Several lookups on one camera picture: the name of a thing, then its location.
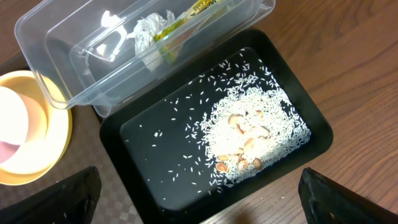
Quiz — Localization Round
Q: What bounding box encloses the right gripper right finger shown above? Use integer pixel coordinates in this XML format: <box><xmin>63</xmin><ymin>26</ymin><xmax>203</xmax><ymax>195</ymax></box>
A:
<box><xmin>298</xmin><ymin>167</ymin><xmax>397</xmax><ymax>224</ymax></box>

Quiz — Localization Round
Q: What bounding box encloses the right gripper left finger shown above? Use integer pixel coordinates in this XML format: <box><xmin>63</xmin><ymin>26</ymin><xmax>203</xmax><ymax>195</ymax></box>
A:
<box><xmin>1</xmin><ymin>166</ymin><xmax>102</xmax><ymax>224</ymax></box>

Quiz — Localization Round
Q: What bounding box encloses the yellow plate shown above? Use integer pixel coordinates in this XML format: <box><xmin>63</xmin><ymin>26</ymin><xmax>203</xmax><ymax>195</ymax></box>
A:
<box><xmin>1</xmin><ymin>70</ymin><xmax>73</xmax><ymax>185</ymax></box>

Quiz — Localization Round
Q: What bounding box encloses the pink bowl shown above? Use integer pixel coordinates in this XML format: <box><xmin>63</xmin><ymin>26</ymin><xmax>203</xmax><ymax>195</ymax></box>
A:
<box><xmin>1</xmin><ymin>91</ymin><xmax>47</xmax><ymax>163</ymax></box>

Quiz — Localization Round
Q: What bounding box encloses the food scraps rice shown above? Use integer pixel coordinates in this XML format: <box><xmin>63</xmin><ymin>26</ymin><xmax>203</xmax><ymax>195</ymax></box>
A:
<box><xmin>138</xmin><ymin>52</ymin><xmax>312</xmax><ymax>197</ymax></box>

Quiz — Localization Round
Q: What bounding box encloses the white tissue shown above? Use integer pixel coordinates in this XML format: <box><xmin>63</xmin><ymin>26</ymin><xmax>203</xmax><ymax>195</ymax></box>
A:
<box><xmin>127</xmin><ymin>10</ymin><xmax>175</xmax><ymax>71</ymax></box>

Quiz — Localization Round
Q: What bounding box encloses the yellow green snack wrapper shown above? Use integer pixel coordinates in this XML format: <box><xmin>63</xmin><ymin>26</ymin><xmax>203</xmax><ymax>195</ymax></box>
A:
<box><xmin>154</xmin><ymin>0</ymin><xmax>228</xmax><ymax>64</ymax></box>

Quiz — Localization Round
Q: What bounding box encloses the dark brown serving tray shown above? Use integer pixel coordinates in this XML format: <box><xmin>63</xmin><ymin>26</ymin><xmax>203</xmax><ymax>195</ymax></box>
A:
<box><xmin>1</xmin><ymin>55</ymin><xmax>142</xmax><ymax>223</ymax></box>

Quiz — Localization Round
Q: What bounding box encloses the black tray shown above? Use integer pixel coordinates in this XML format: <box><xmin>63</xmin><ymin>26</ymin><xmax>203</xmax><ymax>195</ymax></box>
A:
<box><xmin>99</xmin><ymin>29</ymin><xmax>333</xmax><ymax>224</ymax></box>

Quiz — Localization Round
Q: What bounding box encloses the clear plastic bin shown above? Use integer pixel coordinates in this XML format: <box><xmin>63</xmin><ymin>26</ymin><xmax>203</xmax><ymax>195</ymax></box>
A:
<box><xmin>14</xmin><ymin>0</ymin><xmax>276</xmax><ymax>117</ymax></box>

